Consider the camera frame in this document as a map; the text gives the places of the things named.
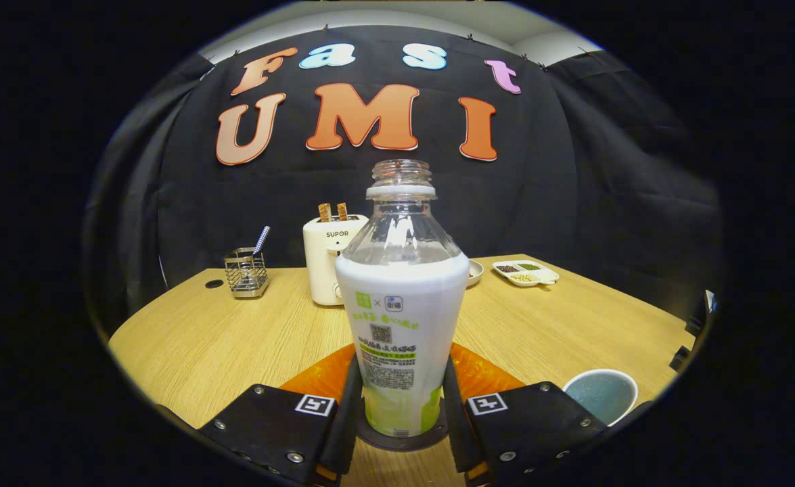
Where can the dark brown round coaster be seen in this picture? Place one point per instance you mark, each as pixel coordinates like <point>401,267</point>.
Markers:
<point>397,444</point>

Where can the white toaster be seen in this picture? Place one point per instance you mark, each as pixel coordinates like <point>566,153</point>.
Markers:
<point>319,264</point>

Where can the white divided snack dish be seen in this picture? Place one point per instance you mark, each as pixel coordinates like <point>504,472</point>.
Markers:
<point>526,273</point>

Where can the white oval plate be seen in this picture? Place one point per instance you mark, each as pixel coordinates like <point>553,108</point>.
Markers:
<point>476,272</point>

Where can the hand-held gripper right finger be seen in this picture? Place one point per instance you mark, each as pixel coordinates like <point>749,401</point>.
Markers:
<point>454,426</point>

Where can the clear juice bottle white label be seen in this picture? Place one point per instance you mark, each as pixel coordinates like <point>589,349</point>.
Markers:
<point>400,304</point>

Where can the black backdrop cloth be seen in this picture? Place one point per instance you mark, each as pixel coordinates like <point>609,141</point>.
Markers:
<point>573,203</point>

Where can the wooden table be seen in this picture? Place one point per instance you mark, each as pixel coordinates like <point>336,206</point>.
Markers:
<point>221,345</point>

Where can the white cup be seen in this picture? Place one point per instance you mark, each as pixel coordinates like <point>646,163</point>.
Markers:
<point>600,396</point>

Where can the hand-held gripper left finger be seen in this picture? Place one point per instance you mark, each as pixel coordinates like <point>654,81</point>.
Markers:
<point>350,426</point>

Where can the brown toast slice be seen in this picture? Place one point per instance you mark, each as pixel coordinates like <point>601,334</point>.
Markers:
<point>342,211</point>
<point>325,212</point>

